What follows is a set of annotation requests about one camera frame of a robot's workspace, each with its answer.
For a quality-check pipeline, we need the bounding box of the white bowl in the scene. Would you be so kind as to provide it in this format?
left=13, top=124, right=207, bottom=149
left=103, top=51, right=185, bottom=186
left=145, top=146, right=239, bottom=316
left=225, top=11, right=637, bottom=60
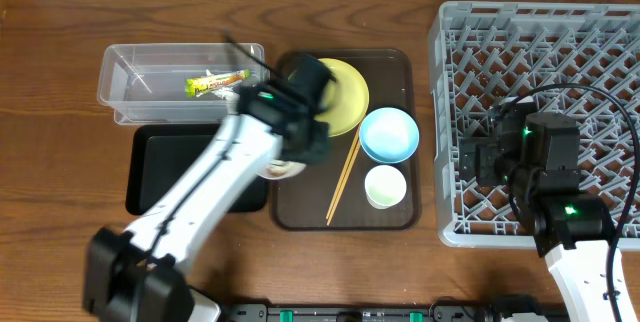
left=257, top=160, right=306, bottom=180

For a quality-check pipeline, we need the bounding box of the yellow green snack wrapper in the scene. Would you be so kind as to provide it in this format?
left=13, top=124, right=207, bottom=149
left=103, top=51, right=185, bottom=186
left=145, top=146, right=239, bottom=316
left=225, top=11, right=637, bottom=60
left=185, top=69, right=250, bottom=98

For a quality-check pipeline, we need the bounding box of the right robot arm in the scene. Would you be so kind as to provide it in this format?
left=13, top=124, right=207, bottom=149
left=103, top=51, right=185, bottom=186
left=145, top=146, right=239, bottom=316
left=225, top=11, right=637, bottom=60
left=459, top=98, right=637, bottom=321

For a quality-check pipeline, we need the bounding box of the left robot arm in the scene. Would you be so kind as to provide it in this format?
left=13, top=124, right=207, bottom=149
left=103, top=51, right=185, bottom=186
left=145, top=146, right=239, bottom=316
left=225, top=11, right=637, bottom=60
left=82, top=85, right=327, bottom=321

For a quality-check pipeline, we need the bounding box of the grey dishwasher rack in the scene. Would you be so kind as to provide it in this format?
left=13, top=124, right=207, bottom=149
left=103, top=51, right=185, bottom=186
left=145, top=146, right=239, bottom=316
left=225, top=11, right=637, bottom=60
left=428, top=1, right=639, bottom=251

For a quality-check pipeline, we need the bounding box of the yellow plate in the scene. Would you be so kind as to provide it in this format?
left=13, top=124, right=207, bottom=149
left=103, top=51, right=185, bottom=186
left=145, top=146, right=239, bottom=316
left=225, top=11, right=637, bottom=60
left=289, top=57, right=370, bottom=137

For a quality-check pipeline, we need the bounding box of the brown serving tray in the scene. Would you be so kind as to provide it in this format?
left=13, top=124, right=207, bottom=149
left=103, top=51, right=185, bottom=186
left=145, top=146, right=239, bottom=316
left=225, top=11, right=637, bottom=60
left=271, top=48, right=421, bottom=231

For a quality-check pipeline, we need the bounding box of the light blue bowl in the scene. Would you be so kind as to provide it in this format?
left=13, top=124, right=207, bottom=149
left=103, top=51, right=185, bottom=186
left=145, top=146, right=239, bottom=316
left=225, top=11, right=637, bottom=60
left=359, top=107, right=420, bottom=164

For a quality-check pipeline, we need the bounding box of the crumpled white tissue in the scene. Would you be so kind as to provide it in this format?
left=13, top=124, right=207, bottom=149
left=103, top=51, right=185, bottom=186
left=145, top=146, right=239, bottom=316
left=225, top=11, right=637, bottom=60
left=206, top=70, right=244, bottom=114

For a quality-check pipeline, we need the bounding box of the white cup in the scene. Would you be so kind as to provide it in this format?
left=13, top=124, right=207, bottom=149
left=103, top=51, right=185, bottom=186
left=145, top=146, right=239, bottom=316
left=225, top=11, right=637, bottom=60
left=364, top=165, right=407, bottom=210

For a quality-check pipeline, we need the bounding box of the black rectangular tray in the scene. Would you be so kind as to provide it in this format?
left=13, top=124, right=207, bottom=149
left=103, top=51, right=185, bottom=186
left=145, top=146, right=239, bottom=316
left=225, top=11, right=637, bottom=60
left=124, top=122, right=271, bottom=216

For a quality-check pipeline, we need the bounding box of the clear plastic bin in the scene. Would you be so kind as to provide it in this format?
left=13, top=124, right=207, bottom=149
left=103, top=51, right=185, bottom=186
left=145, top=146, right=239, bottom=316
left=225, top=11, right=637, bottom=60
left=97, top=43, right=269, bottom=125

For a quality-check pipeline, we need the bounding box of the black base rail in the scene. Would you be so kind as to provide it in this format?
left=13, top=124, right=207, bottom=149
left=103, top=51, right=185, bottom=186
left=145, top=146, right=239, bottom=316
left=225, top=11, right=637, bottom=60
left=221, top=295, right=570, bottom=322

